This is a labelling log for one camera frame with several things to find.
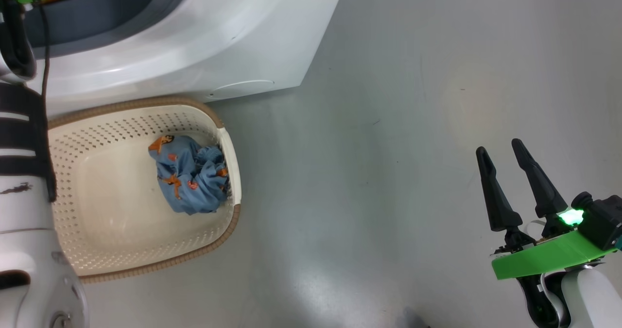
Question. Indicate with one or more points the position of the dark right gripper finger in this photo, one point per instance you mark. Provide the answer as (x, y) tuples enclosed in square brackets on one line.
[(500, 206), (546, 197)]

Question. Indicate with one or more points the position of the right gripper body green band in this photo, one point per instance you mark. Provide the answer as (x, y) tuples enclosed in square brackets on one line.
[(544, 260)]

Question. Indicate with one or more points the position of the blue garment with orange print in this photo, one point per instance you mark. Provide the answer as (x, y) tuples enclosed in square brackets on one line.
[(189, 177)]

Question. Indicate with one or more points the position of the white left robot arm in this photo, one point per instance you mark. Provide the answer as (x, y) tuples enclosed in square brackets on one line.
[(24, 231)]

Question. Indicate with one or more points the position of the grey rubber door gasket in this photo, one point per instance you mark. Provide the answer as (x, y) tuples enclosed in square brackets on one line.
[(97, 12)]

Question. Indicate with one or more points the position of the white front-load washing machine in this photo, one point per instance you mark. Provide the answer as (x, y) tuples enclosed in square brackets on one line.
[(218, 36)]

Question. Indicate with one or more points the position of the cream perforated laundry basket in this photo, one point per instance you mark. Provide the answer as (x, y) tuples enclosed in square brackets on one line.
[(112, 201)]

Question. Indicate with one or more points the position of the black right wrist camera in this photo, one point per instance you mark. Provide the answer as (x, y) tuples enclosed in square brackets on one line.
[(602, 221)]

